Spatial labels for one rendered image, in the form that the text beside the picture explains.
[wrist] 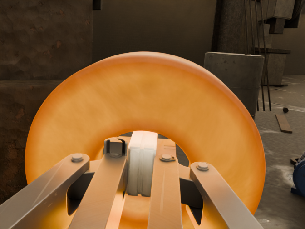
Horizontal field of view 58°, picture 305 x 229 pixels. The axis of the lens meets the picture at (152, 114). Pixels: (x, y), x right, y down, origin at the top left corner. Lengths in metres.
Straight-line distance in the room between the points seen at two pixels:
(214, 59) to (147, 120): 2.59
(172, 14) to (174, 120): 7.85
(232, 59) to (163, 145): 2.52
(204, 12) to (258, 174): 8.57
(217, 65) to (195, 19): 5.84
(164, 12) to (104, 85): 7.69
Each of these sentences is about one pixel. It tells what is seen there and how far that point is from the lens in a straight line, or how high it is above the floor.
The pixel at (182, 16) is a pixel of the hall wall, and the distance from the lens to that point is 8.19.
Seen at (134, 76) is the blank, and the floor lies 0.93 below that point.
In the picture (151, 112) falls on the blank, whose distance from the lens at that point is 0.16.
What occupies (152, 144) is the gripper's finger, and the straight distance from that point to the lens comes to 0.15.
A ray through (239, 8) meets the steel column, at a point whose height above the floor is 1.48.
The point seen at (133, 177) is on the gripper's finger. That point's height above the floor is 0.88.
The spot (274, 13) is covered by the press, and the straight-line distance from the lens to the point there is 7.83.
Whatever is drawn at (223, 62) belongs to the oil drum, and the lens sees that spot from 2.69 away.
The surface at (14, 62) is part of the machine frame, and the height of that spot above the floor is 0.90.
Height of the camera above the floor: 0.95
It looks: 15 degrees down
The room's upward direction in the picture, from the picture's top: 4 degrees clockwise
